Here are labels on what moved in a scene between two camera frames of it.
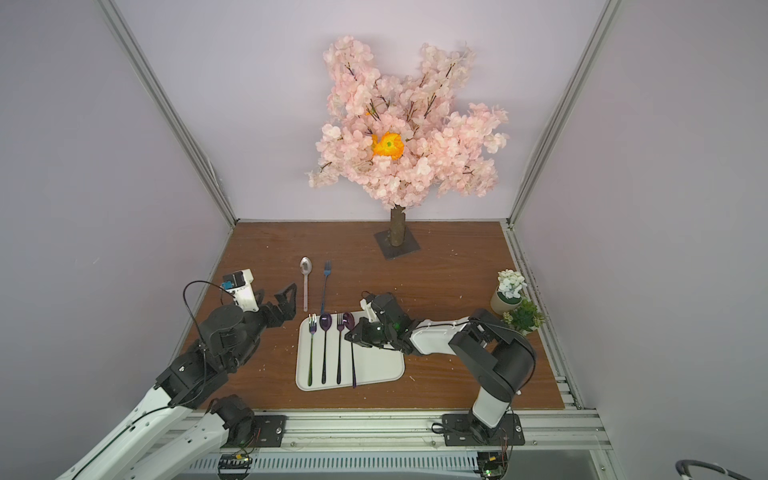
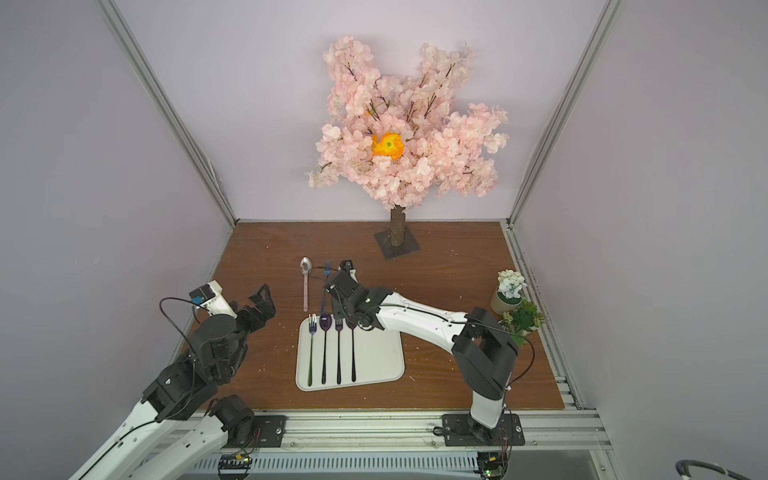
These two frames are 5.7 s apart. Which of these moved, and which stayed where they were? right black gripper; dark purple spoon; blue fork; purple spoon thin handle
Moved: right black gripper
Stayed: purple spoon thin handle; blue fork; dark purple spoon
